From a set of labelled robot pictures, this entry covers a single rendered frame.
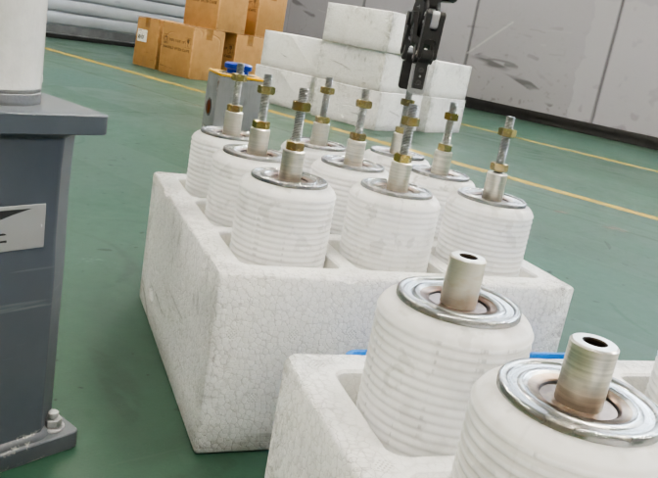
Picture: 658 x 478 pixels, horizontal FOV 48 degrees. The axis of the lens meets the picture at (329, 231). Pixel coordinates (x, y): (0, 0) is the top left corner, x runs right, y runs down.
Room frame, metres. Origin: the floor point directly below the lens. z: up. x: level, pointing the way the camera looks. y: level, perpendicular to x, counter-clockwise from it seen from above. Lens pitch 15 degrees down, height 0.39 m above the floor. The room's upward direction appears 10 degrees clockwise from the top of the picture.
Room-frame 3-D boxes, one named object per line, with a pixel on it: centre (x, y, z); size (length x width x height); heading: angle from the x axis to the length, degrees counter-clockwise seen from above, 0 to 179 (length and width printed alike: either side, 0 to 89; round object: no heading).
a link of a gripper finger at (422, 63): (0.97, -0.08, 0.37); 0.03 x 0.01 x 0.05; 8
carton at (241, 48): (4.86, 0.81, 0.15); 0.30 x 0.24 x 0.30; 53
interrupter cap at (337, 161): (0.87, -0.01, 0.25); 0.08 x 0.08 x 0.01
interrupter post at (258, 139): (0.82, 0.09, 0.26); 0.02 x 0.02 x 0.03
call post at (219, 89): (1.10, 0.17, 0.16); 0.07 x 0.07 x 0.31; 24
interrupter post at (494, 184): (0.81, -0.17, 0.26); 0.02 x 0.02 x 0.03
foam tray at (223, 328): (0.87, -0.01, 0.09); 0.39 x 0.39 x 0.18; 24
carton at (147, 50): (4.84, 1.24, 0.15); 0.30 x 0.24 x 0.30; 141
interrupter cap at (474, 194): (0.81, -0.17, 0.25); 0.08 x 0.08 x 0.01
